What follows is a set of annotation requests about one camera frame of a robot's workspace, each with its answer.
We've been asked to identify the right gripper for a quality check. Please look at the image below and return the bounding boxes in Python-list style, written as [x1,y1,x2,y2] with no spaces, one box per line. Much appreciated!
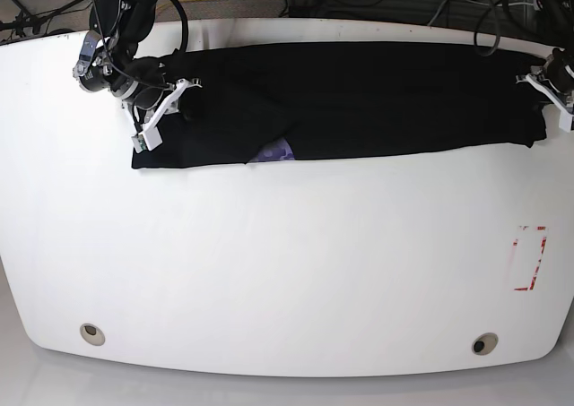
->
[73,30,202,151]

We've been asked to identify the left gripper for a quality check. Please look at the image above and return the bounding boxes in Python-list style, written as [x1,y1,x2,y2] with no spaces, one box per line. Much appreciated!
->
[517,48,573,132]

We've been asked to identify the black T-shirt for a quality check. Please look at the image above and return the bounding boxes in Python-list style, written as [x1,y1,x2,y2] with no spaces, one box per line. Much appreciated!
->
[132,42,547,169]

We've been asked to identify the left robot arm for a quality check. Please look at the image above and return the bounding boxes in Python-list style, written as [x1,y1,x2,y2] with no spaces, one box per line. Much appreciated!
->
[517,0,573,133]

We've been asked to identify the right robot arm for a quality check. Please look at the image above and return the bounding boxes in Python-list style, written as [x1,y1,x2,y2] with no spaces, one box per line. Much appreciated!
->
[73,0,202,153]

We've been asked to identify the red tape marker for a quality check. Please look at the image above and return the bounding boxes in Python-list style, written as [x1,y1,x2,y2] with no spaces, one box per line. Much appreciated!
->
[510,226,548,291]

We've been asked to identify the left table grommet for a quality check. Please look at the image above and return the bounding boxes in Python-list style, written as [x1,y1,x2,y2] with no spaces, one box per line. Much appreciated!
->
[80,324,106,347]

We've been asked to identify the table grommet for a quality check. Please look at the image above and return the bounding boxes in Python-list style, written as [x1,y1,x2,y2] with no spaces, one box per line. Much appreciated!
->
[472,333,499,356]
[80,324,106,347]

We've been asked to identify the right table grommet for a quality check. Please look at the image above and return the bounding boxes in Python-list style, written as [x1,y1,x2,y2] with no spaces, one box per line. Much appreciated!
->
[472,333,499,356]

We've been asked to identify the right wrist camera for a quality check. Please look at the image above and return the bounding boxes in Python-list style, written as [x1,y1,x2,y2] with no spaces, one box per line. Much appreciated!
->
[131,135,147,153]

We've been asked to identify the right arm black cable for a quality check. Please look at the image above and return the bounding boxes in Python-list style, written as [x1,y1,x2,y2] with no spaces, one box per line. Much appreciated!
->
[165,0,189,56]

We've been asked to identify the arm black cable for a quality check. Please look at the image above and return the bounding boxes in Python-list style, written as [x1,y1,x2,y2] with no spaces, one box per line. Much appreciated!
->
[473,0,508,58]
[165,0,189,56]

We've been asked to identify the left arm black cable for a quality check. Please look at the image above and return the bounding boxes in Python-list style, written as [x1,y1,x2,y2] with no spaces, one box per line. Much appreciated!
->
[473,0,508,58]

